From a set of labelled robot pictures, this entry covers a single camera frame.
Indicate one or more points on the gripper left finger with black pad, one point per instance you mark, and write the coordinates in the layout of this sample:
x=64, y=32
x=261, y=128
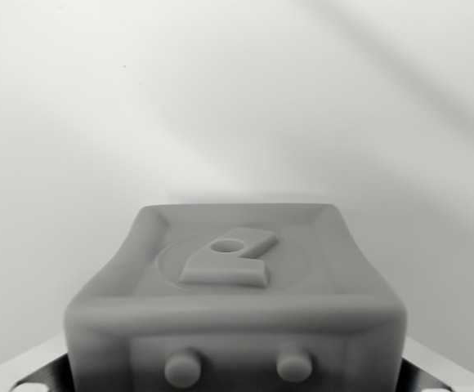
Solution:
x=37, y=373

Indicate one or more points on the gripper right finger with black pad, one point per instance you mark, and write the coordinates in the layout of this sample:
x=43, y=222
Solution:
x=425, y=375

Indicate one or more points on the gray plastic cube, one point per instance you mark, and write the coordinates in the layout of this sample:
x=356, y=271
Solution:
x=237, y=314

